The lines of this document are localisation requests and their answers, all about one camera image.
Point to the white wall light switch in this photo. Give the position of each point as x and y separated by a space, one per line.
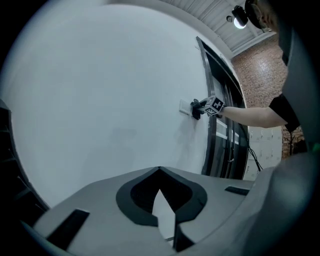
185 107

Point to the person's head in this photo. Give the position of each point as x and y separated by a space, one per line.
267 15

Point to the person's right forearm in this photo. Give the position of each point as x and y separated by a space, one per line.
255 116

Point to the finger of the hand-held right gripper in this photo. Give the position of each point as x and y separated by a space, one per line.
203 103

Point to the black head camera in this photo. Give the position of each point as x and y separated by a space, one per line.
238 12

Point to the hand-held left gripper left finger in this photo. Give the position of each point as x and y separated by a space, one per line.
100 212

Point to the white locker cabinet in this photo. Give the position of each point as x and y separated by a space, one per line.
265 150

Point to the small ceiling detector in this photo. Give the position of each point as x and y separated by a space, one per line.
229 18

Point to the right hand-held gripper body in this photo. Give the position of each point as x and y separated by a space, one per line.
215 105

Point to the glass door with frosted stripes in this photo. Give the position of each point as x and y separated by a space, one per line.
225 155

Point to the round ceiling lamp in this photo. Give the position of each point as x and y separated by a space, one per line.
240 23

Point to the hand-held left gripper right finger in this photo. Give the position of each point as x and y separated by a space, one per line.
220 197

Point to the person's black clothing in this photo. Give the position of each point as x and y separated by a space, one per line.
300 87

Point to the dark grey cleaning cloth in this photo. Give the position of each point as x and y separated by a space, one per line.
196 111

